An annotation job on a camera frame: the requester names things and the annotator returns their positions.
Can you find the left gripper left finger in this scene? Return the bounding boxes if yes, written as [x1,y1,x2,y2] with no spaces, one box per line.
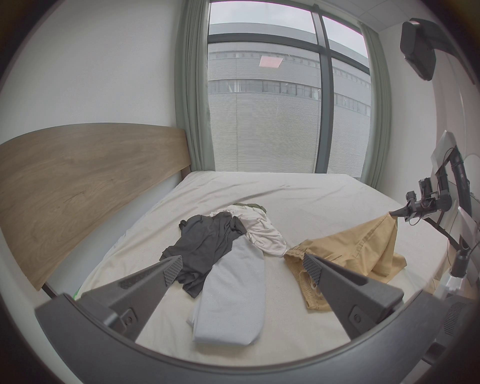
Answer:
[80,256,184,343]

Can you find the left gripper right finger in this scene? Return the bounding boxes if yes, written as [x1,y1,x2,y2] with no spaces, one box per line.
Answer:
[302,254,405,343]

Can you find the tan shorts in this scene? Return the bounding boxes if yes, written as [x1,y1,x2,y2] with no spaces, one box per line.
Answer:
[283,212,408,312]

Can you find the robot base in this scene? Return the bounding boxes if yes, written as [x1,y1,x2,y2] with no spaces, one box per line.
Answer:
[422,275,480,370]

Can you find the bed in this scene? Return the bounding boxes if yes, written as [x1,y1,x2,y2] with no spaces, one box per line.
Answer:
[0,124,451,372]

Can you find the black garment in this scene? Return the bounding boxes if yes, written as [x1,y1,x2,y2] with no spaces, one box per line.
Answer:
[159,211,248,299]

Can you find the pale grey garment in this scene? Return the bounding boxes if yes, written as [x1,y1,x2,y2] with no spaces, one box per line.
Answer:
[186,236,266,346]

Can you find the grey-green curtain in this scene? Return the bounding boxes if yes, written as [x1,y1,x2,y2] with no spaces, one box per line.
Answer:
[175,0,215,173]
[358,22,393,196]

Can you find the white garment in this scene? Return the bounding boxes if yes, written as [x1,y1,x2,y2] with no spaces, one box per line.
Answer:
[209,205,289,259]

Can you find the green garment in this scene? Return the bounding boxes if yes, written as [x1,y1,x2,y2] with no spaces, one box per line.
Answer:
[232,202,268,215]

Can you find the window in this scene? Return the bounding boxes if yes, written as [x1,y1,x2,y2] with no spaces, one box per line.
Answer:
[208,0,373,179]

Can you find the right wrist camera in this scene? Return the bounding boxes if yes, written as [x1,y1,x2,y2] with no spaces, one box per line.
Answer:
[405,178,436,203]

